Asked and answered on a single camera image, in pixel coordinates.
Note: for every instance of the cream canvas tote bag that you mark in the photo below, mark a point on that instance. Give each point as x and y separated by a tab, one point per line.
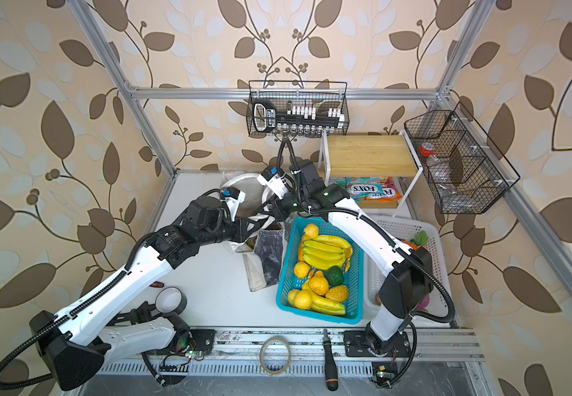
262	255

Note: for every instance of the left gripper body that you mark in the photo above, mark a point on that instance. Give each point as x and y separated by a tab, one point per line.
221	228

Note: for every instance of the clear tape roll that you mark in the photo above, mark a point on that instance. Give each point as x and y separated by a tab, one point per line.
275	356

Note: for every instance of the yellow pear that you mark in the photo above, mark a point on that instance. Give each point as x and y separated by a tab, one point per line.
311	231

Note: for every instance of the teal plastic basket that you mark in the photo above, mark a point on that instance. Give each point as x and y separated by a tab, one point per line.
353	272

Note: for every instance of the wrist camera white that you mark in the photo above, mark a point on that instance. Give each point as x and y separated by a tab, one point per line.
274	179
232	198

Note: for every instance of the banana bunch upper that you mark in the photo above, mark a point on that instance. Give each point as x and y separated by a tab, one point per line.
325	252

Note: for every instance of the black socket tool set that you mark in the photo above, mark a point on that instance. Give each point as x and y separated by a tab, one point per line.
266	117

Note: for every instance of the black tape roll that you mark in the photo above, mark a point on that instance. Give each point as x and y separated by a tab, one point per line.
171	300

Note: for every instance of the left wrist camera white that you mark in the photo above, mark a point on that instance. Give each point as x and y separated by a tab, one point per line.
232	198

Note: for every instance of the red handled screwdriver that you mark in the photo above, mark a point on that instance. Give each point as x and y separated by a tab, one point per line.
157	284

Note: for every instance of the yellow lemon bottom left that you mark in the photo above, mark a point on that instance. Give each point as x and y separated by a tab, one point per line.
300	299

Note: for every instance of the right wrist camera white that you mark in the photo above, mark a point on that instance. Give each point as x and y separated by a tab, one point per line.
274	179

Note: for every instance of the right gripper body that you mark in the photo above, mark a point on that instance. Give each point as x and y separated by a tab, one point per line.
294	202

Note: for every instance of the black wire basket back wall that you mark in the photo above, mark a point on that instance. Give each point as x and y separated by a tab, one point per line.
335	93

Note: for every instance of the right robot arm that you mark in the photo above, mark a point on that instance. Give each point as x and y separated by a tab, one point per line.
410	288

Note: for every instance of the orange carrot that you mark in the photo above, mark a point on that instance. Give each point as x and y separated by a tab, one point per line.
421	239

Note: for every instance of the small yellow lemon left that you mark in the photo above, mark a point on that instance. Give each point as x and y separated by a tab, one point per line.
301	270

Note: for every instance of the banana lower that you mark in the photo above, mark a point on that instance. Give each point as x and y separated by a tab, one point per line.
324	306

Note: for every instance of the Fox's candy bag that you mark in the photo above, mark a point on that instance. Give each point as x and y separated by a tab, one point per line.
369	189

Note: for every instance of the purple onion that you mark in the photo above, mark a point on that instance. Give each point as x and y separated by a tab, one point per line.
424	303

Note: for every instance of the black wire basket wall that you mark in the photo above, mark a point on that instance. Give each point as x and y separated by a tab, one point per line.
335	93
481	173

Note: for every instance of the green bell pepper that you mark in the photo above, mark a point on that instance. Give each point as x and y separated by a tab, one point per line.
334	276

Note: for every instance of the white plastic basket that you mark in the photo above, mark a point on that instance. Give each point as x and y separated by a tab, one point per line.
406	229

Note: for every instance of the yellow textured fruit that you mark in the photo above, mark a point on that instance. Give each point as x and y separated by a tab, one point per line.
319	284

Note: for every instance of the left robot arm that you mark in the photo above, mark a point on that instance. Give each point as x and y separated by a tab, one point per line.
70	340

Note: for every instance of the plastic bottle red cap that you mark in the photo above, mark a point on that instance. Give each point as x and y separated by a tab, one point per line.
438	171

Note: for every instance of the white wooden two-tier shelf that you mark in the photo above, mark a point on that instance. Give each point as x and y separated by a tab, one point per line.
357	156

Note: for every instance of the black handled screwdriver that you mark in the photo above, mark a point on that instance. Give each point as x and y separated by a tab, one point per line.
331	372

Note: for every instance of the black wire basket right wall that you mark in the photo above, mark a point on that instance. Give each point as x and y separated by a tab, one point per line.
481	173

